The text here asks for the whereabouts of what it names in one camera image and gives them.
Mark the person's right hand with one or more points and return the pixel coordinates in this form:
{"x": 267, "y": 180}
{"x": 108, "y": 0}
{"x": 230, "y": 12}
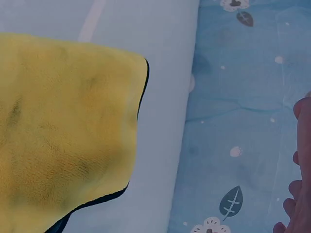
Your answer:
{"x": 303, "y": 194}

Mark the yellow cloth with dark edge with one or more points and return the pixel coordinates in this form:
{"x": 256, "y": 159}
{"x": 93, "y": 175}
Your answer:
{"x": 63, "y": 126}

